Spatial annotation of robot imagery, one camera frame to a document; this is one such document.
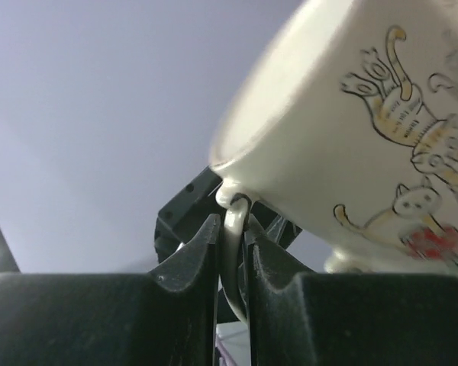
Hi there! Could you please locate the white cat mug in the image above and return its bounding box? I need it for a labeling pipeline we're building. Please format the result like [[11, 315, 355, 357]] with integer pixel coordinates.
[[209, 1, 458, 319]]

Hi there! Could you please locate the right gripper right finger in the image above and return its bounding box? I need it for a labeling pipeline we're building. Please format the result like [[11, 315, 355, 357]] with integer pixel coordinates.
[[244, 218, 458, 365]]

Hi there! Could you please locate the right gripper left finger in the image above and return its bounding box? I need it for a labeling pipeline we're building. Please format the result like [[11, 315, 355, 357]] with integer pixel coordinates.
[[0, 214, 220, 365]]

